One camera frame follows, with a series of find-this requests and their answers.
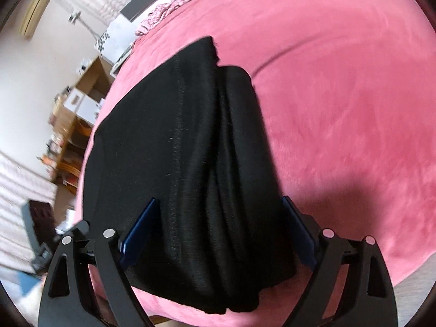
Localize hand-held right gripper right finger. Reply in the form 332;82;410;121
281;196;399;327

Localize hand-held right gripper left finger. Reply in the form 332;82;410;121
37;197;161;327

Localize black pants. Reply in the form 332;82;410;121
75;36;297;316

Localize black chair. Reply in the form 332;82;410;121
20;199;58;270

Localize wooden shelf unit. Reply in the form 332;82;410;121
40;109;93;189

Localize pink fleece bed cover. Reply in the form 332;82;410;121
73;0;436;323

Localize white drawer cabinet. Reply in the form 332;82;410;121
63;88;107;127

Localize white bedside table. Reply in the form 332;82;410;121
110;42;135;75

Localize white floral bedside panel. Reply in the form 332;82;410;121
95;14;137;64

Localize pink floral blanket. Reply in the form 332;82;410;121
134;0;205;37

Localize beige wall air conditioner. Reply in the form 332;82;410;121
18;0;56;39

